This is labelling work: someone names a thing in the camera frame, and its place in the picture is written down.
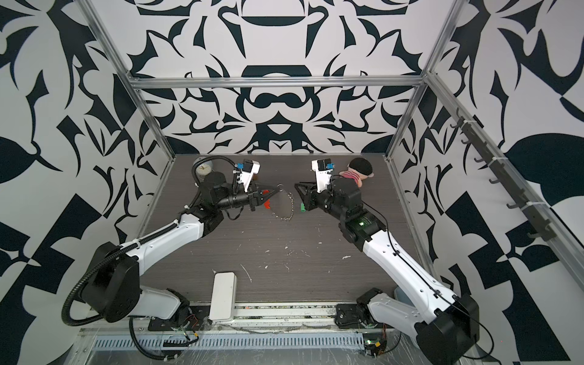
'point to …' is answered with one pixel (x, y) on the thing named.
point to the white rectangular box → (223, 296)
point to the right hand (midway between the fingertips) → (299, 182)
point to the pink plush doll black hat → (359, 169)
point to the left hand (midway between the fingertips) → (280, 184)
